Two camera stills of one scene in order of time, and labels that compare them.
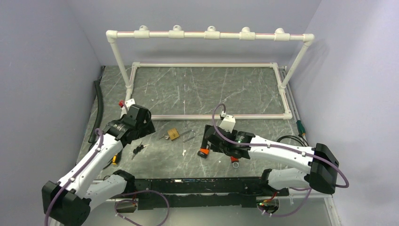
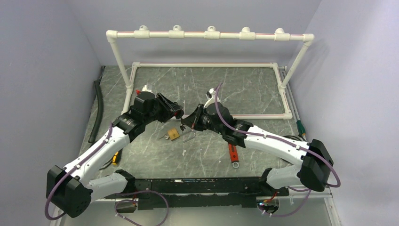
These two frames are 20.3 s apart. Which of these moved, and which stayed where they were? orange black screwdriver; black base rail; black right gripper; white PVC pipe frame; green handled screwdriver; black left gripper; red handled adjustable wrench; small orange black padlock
Moved: small orange black padlock; black right gripper; black left gripper
Stayed: orange black screwdriver; green handled screwdriver; white PVC pipe frame; red handled adjustable wrench; black base rail
